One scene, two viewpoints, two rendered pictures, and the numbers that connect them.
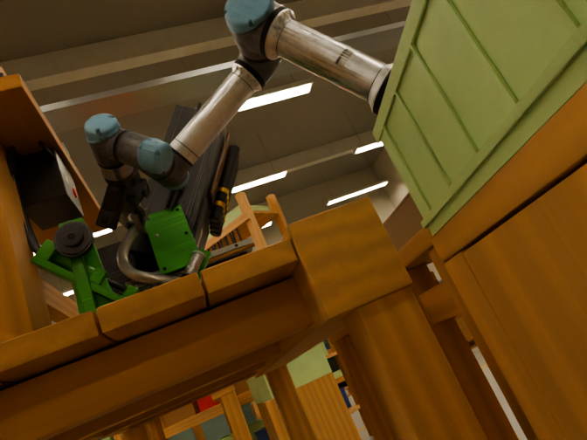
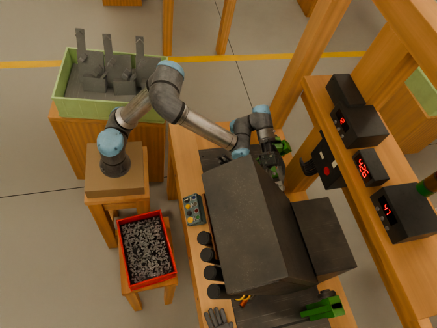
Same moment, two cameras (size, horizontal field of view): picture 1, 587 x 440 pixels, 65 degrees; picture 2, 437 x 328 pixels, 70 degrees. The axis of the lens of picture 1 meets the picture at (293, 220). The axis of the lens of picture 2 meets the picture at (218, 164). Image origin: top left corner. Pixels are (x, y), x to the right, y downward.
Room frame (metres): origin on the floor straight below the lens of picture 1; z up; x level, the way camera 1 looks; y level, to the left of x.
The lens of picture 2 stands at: (1.81, 0.01, 2.38)
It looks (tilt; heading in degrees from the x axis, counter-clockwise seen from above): 58 degrees down; 169
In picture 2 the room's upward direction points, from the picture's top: 17 degrees clockwise
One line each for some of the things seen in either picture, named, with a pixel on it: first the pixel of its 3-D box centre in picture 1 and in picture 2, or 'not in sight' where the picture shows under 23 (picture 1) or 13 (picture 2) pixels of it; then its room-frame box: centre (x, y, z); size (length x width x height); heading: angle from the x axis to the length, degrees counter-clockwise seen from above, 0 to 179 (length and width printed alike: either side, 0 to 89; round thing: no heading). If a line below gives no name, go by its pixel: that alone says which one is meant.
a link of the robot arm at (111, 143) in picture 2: not in sight; (112, 145); (1.01, -0.34, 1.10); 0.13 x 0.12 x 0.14; 177
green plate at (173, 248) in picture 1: (172, 243); not in sight; (1.25, 0.34, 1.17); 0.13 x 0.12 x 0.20; 16
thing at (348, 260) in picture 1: (285, 330); (203, 252); (1.38, 0.16, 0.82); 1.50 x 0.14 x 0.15; 16
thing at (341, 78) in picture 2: not in sight; (344, 95); (0.96, 0.55, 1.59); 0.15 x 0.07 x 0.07; 16
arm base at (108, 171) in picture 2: not in sight; (114, 159); (1.02, -0.34, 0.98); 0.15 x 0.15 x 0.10
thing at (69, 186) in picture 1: (48, 189); (339, 160); (1.14, 0.59, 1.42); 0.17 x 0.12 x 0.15; 16
